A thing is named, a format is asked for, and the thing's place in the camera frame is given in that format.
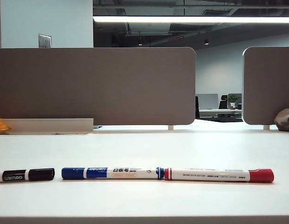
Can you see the red cap whiteboard marker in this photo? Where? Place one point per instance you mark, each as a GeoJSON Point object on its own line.
{"type": "Point", "coordinates": [216, 175]}

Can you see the black cap whiteboard marker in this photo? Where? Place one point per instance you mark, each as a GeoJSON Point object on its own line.
{"type": "Point", "coordinates": [39, 174]}

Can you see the white partition foot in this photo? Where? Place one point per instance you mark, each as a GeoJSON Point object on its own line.
{"type": "Point", "coordinates": [266, 127]}
{"type": "Point", "coordinates": [170, 127]}

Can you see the wide brown desk partition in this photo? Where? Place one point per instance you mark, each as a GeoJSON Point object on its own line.
{"type": "Point", "coordinates": [100, 86]}

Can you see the grey background desk screen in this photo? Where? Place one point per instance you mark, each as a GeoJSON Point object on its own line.
{"type": "Point", "coordinates": [207, 101]}

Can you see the blue cap whiteboard marker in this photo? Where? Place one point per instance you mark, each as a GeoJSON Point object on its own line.
{"type": "Point", "coordinates": [112, 173]}

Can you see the white background desk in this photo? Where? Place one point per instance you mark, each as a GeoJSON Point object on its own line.
{"type": "Point", "coordinates": [219, 112]}

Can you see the black office chair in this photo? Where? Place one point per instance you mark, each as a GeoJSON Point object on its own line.
{"type": "Point", "coordinates": [223, 103]}

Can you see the small green potted plant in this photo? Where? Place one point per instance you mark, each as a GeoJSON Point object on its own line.
{"type": "Point", "coordinates": [233, 99]}

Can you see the long ceiling light strip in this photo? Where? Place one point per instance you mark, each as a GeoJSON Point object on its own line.
{"type": "Point", "coordinates": [181, 19]}

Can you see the narrow brown desk partition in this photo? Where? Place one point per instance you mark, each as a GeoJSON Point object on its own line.
{"type": "Point", "coordinates": [268, 84]}

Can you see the brown crumpled object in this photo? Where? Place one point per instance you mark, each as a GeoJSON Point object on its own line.
{"type": "Point", "coordinates": [284, 120]}

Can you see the orange object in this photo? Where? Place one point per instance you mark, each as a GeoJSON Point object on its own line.
{"type": "Point", "coordinates": [1, 126]}

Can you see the metal wall switch plate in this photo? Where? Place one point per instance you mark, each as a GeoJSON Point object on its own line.
{"type": "Point", "coordinates": [45, 41]}

